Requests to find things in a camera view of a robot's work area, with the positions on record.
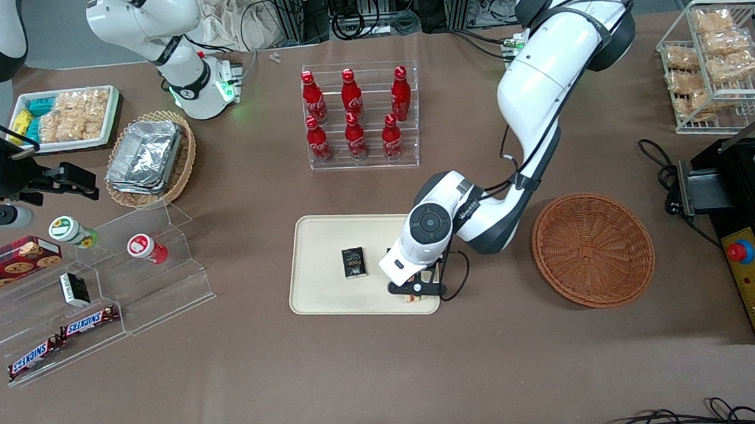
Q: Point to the teal snack packet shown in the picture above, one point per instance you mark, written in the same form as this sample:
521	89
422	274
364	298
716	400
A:
41	105

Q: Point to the clear acrylic bottle rack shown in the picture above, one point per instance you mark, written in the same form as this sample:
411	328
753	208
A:
374	144

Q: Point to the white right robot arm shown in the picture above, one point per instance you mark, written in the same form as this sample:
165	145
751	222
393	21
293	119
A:
147	17

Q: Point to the clear bag of rice crackers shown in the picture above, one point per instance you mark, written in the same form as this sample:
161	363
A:
75	115

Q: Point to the light wicker basket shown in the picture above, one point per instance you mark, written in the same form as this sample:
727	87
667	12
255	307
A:
184	164

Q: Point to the cream plastic tray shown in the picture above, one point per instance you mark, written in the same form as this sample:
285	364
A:
321	241

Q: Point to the brown wicker basket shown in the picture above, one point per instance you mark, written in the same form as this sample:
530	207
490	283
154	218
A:
593	252

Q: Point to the red bottle with white lid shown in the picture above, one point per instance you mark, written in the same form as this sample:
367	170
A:
143	247

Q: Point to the green bottle with sunflower lid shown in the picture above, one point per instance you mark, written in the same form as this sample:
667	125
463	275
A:
68	231

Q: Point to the aluminium frame post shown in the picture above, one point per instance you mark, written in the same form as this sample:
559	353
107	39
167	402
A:
460	1
288	13

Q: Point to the red cola bottle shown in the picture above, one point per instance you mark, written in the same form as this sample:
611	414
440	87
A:
318	144
351	97
312	99
392	140
401	97
356	141

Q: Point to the beige cloth bag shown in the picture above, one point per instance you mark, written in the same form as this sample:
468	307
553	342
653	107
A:
238	19

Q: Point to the black sealing machine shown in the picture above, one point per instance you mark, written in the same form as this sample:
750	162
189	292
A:
738	186

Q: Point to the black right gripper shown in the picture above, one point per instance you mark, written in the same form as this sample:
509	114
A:
15	178

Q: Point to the small clear connector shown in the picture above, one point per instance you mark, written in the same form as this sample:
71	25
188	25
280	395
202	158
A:
275	57

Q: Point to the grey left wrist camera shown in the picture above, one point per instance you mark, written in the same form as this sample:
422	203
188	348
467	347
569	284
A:
417	289

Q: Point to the snickers chocolate bar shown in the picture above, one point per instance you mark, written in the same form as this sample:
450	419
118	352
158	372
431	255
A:
33	358
89	322

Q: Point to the small black and white box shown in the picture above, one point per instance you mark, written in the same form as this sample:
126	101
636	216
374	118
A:
74	289

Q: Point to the red cookie box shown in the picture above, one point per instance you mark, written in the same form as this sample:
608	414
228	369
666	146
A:
5	264

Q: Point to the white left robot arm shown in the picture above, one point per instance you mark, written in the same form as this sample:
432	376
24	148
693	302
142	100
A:
539	87

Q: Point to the clear acrylic stepped shelf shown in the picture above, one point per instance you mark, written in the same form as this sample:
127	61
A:
168	294
15	328

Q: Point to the white rectangular snack tray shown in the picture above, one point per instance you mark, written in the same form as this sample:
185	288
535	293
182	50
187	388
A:
64	146

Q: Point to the yellow snack packet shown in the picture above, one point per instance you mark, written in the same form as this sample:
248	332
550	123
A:
19	123

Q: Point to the clear bagged fried snack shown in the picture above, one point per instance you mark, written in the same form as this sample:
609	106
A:
684	83
679	57
727	44
713	21

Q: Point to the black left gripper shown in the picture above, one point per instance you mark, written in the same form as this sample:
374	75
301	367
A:
411	298

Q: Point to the red emergency stop button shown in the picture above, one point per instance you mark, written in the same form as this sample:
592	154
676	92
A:
740	252

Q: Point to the stacked aluminium foil containers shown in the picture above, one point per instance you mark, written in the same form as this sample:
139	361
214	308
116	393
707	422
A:
145	156

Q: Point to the triangular sandwich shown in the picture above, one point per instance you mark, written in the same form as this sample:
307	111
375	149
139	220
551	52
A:
414	298

